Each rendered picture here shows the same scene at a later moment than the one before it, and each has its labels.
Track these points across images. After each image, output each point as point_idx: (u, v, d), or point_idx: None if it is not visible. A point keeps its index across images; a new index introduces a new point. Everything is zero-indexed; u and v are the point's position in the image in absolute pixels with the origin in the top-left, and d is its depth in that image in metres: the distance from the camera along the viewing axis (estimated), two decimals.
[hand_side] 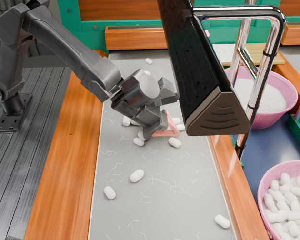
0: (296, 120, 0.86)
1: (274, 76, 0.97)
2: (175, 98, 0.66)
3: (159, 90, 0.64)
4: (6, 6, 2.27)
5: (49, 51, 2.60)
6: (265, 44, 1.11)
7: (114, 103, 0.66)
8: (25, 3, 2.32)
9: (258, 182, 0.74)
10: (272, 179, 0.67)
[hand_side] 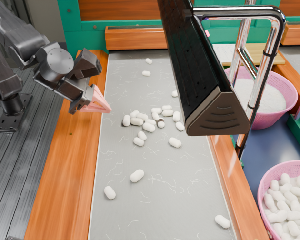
0: (296, 120, 0.86)
1: (274, 76, 0.97)
2: (97, 71, 0.64)
3: (77, 61, 0.61)
4: (6, 6, 2.27)
5: None
6: (265, 44, 1.11)
7: (34, 75, 0.64)
8: (25, 3, 2.32)
9: (258, 182, 0.74)
10: (272, 179, 0.67)
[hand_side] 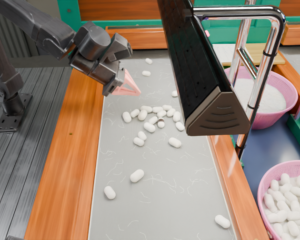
0: (296, 120, 0.86)
1: (274, 76, 0.97)
2: (128, 53, 0.68)
3: (111, 44, 0.66)
4: None
5: None
6: (265, 44, 1.11)
7: (71, 59, 0.69)
8: None
9: (258, 182, 0.74)
10: (272, 179, 0.67)
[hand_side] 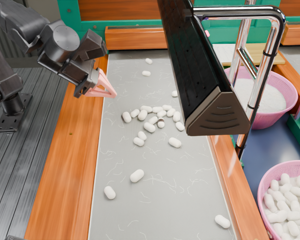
0: (296, 120, 0.86)
1: (274, 76, 0.97)
2: (102, 52, 0.63)
3: (83, 42, 0.60)
4: None
5: None
6: (265, 44, 1.11)
7: (38, 57, 0.63)
8: (25, 3, 2.32)
9: (258, 182, 0.74)
10: (272, 179, 0.67)
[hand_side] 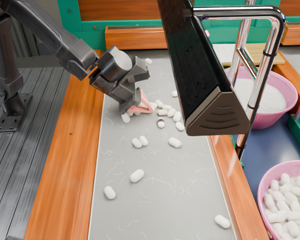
0: (296, 120, 0.86)
1: (274, 76, 0.97)
2: (147, 75, 0.73)
3: (132, 67, 0.71)
4: None
5: (49, 51, 2.60)
6: (265, 44, 1.11)
7: (92, 79, 0.73)
8: None
9: (258, 182, 0.74)
10: (272, 179, 0.67)
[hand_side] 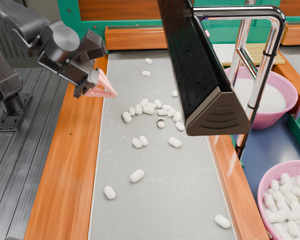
0: (296, 120, 0.86)
1: (274, 76, 0.97)
2: (102, 52, 0.63)
3: (83, 42, 0.60)
4: None
5: None
6: (265, 44, 1.11)
7: (38, 57, 0.63)
8: (25, 3, 2.32)
9: (258, 182, 0.74)
10: (272, 179, 0.67)
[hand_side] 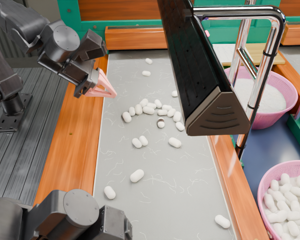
0: (296, 120, 0.86)
1: (274, 76, 0.97)
2: (102, 52, 0.63)
3: (83, 42, 0.60)
4: None
5: None
6: (265, 44, 1.11)
7: (38, 57, 0.63)
8: (25, 3, 2.32)
9: (258, 182, 0.74)
10: (272, 179, 0.67)
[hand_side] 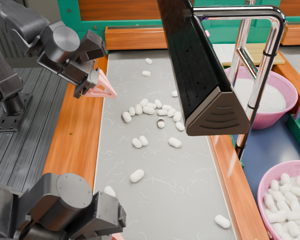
0: (296, 120, 0.86)
1: (274, 76, 0.97)
2: (102, 52, 0.63)
3: (83, 42, 0.60)
4: None
5: None
6: (265, 44, 1.11)
7: (38, 57, 0.63)
8: (25, 3, 2.32)
9: (258, 182, 0.74)
10: (272, 179, 0.67)
